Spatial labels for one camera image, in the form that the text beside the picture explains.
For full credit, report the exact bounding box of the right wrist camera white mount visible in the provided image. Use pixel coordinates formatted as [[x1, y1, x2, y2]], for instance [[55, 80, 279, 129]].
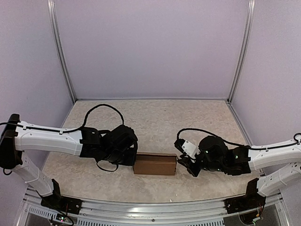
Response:
[[174, 138, 200, 159]]

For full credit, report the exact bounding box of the left aluminium frame post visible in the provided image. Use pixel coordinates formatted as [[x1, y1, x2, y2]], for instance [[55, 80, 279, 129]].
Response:
[[47, 0, 77, 104]]

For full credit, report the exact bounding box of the right black camera cable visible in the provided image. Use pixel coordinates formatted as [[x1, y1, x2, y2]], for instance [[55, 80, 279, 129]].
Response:
[[176, 128, 301, 151]]

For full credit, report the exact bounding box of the aluminium frame post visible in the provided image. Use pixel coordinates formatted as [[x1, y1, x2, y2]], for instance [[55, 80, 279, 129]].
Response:
[[227, 0, 255, 105], [47, 0, 77, 104]]

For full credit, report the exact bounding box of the right aluminium frame post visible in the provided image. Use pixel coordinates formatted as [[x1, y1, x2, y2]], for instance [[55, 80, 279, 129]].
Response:
[[227, 0, 255, 105]]

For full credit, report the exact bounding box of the black camera cable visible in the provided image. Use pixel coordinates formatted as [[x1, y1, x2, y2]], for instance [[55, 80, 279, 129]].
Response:
[[176, 128, 301, 151], [0, 104, 125, 135]]

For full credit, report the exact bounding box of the front aluminium rail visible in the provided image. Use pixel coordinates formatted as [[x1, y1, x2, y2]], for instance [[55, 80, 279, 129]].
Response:
[[16, 188, 290, 226]]

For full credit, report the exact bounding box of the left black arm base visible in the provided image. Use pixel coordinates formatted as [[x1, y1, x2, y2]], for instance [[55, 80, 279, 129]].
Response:
[[41, 179, 83, 215]]

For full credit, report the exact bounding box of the brown cardboard box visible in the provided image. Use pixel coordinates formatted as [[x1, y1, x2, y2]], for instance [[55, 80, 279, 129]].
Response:
[[133, 153, 177, 176]]

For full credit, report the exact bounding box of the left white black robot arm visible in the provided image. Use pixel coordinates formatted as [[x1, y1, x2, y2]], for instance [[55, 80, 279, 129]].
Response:
[[0, 114, 138, 210]]

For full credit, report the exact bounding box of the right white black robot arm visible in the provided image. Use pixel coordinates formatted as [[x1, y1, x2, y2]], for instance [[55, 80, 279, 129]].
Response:
[[174, 133, 301, 209]]

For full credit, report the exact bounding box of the left black camera cable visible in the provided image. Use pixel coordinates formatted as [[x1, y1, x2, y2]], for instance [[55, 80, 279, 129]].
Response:
[[0, 104, 125, 135]]

